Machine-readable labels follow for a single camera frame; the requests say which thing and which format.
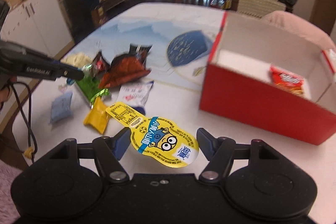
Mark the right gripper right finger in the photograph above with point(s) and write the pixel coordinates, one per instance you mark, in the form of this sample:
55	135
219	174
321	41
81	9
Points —
220	154

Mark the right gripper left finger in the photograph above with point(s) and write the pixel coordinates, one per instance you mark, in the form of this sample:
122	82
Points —
108	151

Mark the yellow minion jelly cup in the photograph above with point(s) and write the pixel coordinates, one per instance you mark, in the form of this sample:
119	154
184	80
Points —
156	137

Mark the white blue snack packet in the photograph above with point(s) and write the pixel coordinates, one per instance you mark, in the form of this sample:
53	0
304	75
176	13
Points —
135	94

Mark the cream biscuit packet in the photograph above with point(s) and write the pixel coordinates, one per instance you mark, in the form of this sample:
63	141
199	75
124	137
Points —
78	60

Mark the green cracker packet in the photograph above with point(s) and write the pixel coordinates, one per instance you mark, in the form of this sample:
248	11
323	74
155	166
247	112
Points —
89	87

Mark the brown orange snack bag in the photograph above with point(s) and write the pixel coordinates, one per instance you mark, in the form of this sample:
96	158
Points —
124	69

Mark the red chips snack bag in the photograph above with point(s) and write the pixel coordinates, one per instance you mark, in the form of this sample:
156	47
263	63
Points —
287	81

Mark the left hand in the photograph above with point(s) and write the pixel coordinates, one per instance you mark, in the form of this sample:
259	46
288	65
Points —
6	91

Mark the yellow candy packet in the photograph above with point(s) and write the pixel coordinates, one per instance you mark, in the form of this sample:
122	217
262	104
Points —
97	117

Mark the white cupboard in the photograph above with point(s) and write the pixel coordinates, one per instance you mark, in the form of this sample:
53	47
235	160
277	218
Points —
39	25

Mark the light blue tissue packet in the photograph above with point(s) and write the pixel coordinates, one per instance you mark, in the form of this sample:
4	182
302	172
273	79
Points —
61	107

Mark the small dark triangular snack packet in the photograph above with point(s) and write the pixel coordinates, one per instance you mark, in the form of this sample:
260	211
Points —
99	66

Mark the red cardboard box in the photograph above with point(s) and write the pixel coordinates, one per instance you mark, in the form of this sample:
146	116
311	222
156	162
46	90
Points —
238	84

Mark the brown paper bag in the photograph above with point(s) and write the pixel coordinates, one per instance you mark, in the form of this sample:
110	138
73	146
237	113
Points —
99	17

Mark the black snack packet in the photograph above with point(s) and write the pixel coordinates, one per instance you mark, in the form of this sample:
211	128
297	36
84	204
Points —
140	51

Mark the beige sofa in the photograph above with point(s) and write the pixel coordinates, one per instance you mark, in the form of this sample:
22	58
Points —
259	8

